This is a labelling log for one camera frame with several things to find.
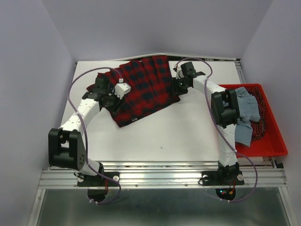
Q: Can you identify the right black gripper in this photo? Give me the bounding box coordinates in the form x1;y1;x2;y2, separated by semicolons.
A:
169;76;190;97

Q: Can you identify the red navy plaid skirt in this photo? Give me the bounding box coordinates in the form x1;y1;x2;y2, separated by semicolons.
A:
86;56;181;129

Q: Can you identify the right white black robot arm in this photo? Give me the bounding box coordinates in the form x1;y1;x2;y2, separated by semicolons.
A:
172;62;241;186

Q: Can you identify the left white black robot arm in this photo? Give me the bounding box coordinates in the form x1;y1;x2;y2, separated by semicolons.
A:
48;78;131;186

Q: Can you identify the light blue denim skirt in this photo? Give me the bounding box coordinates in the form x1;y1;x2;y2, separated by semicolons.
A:
235;87;260;147

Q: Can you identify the dark red dotted skirt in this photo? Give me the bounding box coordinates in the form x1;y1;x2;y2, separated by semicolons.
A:
246;87;267;142

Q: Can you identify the red plastic bin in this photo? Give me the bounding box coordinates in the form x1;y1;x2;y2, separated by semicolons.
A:
222;84;287;157

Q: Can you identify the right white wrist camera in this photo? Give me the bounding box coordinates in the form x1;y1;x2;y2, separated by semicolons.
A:
173;66;184;79

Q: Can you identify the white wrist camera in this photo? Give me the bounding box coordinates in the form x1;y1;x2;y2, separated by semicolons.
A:
173;66;184;79
115;83;131;99

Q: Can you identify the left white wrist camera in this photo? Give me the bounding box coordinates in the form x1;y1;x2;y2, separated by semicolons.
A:
115;83;131;99

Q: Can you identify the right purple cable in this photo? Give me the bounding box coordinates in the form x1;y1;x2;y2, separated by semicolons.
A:
173;57;259;203

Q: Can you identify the purple cable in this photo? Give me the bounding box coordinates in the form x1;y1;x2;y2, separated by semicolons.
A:
173;57;259;203
67;67;124;205

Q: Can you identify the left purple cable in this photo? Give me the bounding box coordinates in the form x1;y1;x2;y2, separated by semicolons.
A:
67;67;124;205

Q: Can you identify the aluminium right side rail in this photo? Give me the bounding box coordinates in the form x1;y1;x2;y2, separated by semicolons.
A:
234;59;246;84

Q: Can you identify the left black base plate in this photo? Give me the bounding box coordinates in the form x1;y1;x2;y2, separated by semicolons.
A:
74;173;118;187

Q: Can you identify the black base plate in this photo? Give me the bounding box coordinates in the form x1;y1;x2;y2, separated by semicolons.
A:
198;170;245;186
74;173;118;187

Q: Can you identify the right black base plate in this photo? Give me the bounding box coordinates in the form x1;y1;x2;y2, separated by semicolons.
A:
198;170;245;186

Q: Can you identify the aluminium front rail frame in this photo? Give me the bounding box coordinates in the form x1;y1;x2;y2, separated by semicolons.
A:
28;158;298;226

